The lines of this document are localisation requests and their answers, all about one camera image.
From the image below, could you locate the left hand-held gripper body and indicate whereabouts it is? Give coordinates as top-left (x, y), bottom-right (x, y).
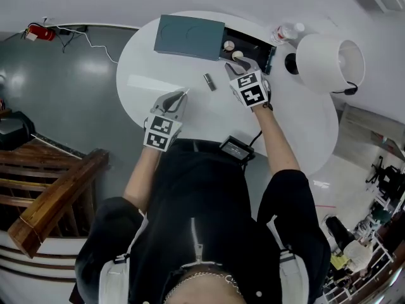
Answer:
top-left (142, 104), bottom-right (184, 153)

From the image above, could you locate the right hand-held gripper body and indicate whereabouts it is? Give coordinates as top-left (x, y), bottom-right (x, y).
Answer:
top-left (228, 70), bottom-right (270, 109)

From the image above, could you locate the small dark metal cylinder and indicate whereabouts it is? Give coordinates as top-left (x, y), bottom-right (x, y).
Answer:
top-left (203, 73), bottom-right (218, 91)

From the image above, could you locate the teal box lid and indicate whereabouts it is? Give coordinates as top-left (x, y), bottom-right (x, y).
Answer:
top-left (154, 14), bottom-right (278, 75)

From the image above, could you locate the person's left forearm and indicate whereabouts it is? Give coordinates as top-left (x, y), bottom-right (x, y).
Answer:
top-left (122, 147), bottom-right (162, 215)

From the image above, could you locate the person's right forearm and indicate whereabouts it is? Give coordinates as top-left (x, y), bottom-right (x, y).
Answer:
top-left (252, 104), bottom-right (301, 179)

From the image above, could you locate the white curved table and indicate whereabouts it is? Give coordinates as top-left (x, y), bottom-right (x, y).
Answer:
top-left (116, 10), bottom-right (340, 177)

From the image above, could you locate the person's right hand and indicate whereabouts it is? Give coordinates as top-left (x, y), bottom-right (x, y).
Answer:
top-left (263, 79), bottom-right (273, 105)

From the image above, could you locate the clear water bottle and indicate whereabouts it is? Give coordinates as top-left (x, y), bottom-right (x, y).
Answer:
top-left (270, 22), bottom-right (306, 46)

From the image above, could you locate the black waist display device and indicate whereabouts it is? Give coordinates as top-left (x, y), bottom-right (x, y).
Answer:
top-left (218, 135), bottom-right (256, 163)

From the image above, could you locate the white table lamp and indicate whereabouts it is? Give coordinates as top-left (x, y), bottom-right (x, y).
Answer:
top-left (283, 33), bottom-right (366, 96)

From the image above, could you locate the person's black jacket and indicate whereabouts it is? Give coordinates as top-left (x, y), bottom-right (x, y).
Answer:
top-left (74, 141), bottom-right (332, 304)

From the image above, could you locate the black power adapter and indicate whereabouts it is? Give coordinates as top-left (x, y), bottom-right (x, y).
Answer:
top-left (58, 25), bottom-right (89, 54)

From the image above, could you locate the brown wooden stair railing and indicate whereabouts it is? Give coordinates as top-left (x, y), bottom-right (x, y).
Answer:
top-left (0, 137), bottom-right (111, 259)

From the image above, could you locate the grey wooden shelf unit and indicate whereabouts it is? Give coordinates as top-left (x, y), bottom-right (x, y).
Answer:
top-left (335, 103), bottom-right (405, 163)

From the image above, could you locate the red fire extinguisher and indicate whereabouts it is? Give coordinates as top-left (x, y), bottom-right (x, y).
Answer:
top-left (20, 23), bottom-right (56, 43)

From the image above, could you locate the black plastic bin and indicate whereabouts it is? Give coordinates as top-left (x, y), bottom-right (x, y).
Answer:
top-left (0, 111), bottom-right (35, 151)

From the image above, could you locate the black office chair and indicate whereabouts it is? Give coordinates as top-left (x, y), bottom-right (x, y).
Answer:
top-left (366, 155), bottom-right (405, 193)

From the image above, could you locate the yellow bag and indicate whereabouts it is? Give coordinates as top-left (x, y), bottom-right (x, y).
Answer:
top-left (330, 254), bottom-right (352, 270)

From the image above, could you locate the white shelf rack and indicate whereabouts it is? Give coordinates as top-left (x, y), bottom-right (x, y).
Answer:
top-left (322, 229), bottom-right (405, 304)

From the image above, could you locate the black wrist bracelet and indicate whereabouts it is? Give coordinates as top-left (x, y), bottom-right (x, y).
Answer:
top-left (251, 101), bottom-right (275, 113)

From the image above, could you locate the black device cable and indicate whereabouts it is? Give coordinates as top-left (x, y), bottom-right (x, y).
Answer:
top-left (243, 130), bottom-right (263, 174)

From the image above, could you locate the white floor cable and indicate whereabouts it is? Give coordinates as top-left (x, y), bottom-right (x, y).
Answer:
top-left (42, 16), bottom-right (120, 65)

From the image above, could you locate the silver chain necklace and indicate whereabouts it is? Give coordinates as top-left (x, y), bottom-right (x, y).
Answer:
top-left (163, 272), bottom-right (243, 302)

